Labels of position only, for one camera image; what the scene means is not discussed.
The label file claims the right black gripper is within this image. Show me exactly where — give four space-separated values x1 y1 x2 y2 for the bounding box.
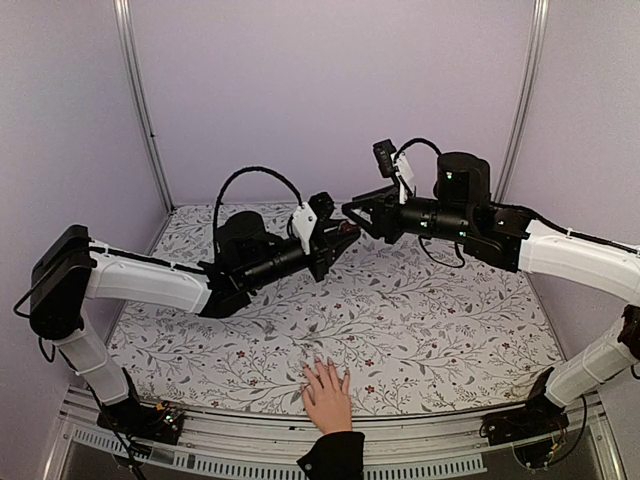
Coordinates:
341 185 472 246

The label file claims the red nail polish bottle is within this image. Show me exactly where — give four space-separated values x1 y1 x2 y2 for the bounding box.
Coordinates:
339 221 357 234

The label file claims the black sleeved forearm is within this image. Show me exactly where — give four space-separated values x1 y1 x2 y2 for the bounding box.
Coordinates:
297 431 365 480

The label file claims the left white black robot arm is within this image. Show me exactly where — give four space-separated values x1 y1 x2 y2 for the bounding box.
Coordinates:
13 204 360 434

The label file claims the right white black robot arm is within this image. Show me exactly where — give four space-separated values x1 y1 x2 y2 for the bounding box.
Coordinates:
342 152 639 436

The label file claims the person's hand with painted nails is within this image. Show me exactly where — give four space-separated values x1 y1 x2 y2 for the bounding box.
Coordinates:
301 359 353 435

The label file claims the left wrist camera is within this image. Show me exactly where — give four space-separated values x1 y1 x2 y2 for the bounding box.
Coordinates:
290 192 335 255

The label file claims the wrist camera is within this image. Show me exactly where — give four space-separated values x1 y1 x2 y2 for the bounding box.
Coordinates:
372 139 416 204
290 192 335 255

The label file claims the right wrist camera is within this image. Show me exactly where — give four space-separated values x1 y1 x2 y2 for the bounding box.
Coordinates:
372 139 416 204

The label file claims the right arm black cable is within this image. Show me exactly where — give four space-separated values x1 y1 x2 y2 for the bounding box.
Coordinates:
397 137 444 161

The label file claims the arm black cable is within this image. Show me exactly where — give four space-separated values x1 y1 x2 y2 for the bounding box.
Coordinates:
213 165 305 226
397 137 444 161

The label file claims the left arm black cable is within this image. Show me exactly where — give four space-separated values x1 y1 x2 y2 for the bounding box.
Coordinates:
213 165 305 226

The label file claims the front aluminium rail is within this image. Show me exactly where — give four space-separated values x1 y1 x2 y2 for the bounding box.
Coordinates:
44 387 626 480

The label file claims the right aluminium frame post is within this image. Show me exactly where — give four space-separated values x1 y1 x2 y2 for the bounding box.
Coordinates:
494 0 550 203

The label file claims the aluminium frame post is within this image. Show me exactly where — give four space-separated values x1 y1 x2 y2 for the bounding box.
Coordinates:
494 0 550 203
113 0 176 214

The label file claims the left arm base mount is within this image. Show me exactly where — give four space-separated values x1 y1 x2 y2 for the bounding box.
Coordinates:
97 399 184 445

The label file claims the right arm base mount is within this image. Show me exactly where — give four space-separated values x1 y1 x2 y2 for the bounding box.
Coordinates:
479 387 569 469

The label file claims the left aluminium frame post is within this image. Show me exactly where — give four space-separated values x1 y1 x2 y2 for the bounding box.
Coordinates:
113 0 176 214

